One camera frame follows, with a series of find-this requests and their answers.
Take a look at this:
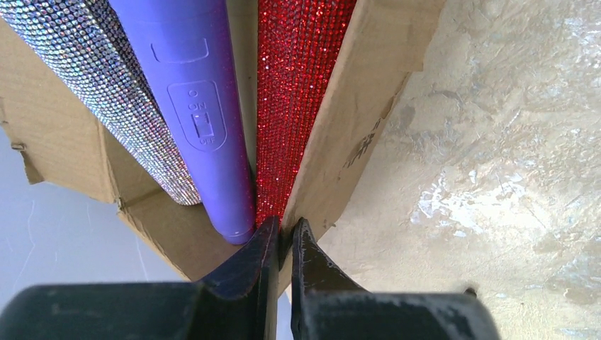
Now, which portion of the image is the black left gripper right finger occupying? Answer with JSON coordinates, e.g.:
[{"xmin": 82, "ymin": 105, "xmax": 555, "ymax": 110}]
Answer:
[{"xmin": 291, "ymin": 217, "xmax": 365, "ymax": 339}]

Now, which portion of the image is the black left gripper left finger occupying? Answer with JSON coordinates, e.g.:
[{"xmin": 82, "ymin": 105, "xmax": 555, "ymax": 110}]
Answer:
[{"xmin": 187, "ymin": 217, "xmax": 280, "ymax": 339}]

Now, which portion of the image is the brown cardboard box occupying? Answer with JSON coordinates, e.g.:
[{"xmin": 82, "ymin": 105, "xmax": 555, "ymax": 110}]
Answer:
[{"xmin": 1, "ymin": 1, "xmax": 444, "ymax": 280}]

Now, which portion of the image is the red glitter microphone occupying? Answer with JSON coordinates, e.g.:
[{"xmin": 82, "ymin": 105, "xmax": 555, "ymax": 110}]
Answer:
[{"xmin": 256, "ymin": 0, "xmax": 356, "ymax": 224}]

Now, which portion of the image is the purple plastic microphone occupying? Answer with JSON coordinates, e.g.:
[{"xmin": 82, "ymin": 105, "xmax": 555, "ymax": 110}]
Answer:
[{"xmin": 111, "ymin": 0, "xmax": 255, "ymax": 245}]

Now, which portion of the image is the silver rhinestone microphone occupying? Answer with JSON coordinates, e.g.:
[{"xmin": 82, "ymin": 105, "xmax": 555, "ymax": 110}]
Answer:
[{"xmin": 1, "ymin": 1, "xmax": 201, "ymax": 205}]

